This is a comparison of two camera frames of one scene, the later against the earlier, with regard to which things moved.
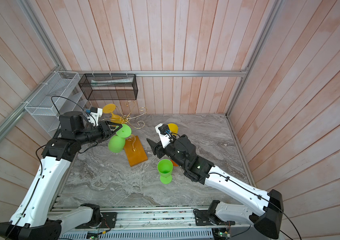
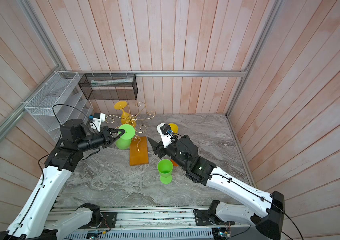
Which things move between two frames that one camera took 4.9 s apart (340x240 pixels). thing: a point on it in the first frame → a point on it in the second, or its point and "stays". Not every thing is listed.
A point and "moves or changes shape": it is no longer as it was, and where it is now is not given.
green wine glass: [116, 143] moves or changes shape
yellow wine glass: [173, 128] stays
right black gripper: [157, 149] stays
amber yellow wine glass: [109, 108] → [126, 118]
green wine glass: [165, 167] stays
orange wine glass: [174, 164] stays
